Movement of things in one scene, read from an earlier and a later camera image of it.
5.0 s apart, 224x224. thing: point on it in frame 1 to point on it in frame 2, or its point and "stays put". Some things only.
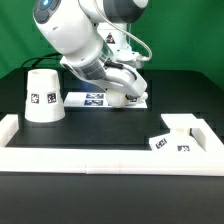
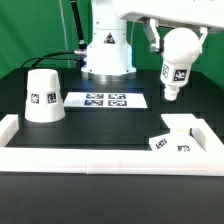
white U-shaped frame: [140, 162] stays put
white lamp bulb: [118, 99] to [180, 47]
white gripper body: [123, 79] to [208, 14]
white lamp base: [187, 134] stays put
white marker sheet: [98, 100] stays put
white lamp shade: [44, 102] stays put
